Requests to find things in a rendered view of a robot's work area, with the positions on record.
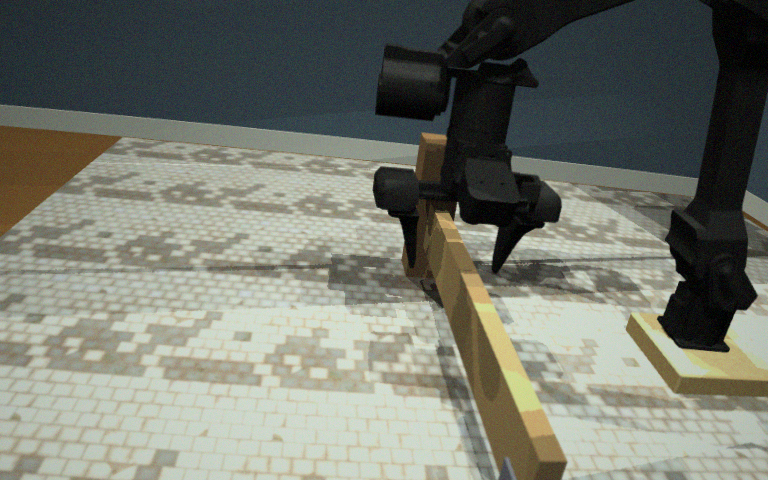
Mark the short wooden post with two pegs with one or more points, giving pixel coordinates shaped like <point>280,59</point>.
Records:
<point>428,167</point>

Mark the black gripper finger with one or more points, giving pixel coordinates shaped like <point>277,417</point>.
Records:
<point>509,236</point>
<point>408,222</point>

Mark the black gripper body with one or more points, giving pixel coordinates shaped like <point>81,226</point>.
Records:
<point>398,189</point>

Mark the long wooden rail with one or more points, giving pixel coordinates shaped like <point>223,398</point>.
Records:
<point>515,423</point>

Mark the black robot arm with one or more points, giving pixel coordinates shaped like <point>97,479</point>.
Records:
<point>708,240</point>

